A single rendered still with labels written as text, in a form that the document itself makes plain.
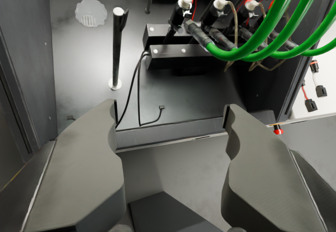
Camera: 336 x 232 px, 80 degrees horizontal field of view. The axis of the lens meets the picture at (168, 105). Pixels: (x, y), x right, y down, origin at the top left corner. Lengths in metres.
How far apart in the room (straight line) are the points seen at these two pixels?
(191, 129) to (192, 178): 1.05
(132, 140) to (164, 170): 1.01
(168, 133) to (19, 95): 0.32
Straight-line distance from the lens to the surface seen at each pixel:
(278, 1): 0.24
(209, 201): 1.64
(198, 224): 0.86
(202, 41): 0.36
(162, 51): 0.55
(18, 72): 0.43
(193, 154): 1.56
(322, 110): 0.79
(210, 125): 0.56
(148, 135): 0.51
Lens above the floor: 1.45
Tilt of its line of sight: 70 degrees down
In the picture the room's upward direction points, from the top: 48 degrees clockwise
